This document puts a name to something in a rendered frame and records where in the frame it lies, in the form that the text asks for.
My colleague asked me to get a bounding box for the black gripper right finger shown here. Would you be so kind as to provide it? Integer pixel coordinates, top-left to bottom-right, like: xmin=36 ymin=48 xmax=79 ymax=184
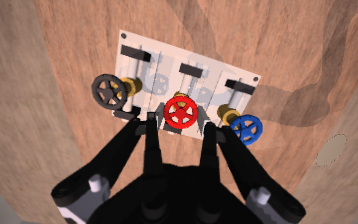
xmin=195 ymin=105 xmax=306 ymax=224

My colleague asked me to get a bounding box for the white mounting plate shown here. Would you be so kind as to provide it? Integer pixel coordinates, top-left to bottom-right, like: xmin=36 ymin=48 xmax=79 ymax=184
xmin=115 ymin=30 xmax=261 ymax=140

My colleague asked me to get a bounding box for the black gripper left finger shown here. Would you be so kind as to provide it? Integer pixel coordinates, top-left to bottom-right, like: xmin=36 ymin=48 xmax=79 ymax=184
xmin=51 ymin=102 xmax=168 ymax=224

